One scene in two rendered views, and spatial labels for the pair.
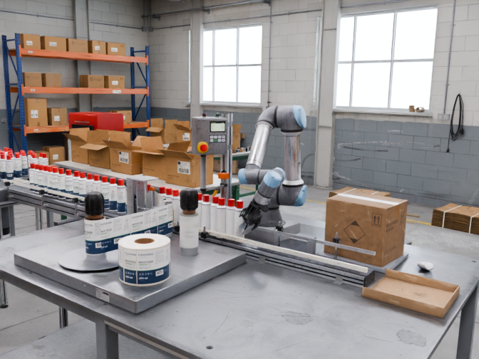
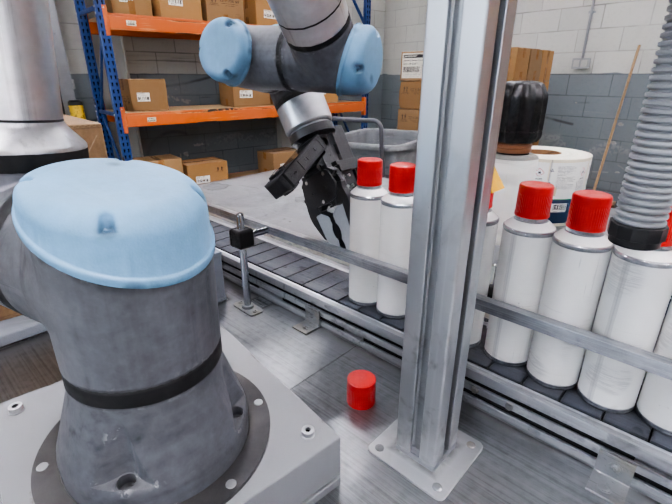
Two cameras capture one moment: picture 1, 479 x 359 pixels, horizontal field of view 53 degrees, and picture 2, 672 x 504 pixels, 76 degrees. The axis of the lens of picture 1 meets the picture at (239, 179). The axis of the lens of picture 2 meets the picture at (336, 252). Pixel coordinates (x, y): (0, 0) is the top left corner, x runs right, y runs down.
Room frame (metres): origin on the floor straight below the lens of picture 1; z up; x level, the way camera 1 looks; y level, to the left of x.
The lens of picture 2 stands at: (2.86, 0.02, 1.19)
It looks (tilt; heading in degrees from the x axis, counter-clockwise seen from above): 22 degrees down; 187
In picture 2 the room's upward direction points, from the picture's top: straight up
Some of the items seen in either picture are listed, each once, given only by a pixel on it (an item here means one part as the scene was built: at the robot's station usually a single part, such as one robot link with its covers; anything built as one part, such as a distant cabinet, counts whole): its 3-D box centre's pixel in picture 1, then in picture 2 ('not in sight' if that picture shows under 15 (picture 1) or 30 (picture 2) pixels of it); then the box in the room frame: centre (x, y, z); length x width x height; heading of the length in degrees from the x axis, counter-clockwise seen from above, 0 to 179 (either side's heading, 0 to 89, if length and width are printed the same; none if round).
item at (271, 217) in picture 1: (269, 214); (153, 390); (2.59, -0.17, 0.94); 0.15 x 0.15 x 0.10
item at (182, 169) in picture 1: (190, 162); not in sight; (4.28, 0.44, 0.97); 0.51 x 0.39 x 0.37; 143
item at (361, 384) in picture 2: not in sight; (361, 388); (2.45, 0.00, 0.85); 0.03 x 0.03 x 0.03
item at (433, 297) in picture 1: (411, 290); not in sight; (1.79, -0.69, 0.85); 0.30 x 0.26 x 0.04; 54
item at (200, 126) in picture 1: (209, 135); not in sight; (2.51, 0.16, 1.38); 0.17 x 0.10 x 0.19; 109
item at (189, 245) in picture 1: (189, 221); (508, 175); (2.10, 0.22, 1.03); 0.09 x 0.09 x 0.30
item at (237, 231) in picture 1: (239, 221); (367, 233); (2.29, 0.00, 0.98); 0.05 x 0.05 x 0.20
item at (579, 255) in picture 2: (199, 212); (570, 292); (2.45, 0.21, 0.98); 0.05 x 0.05 x 0.20
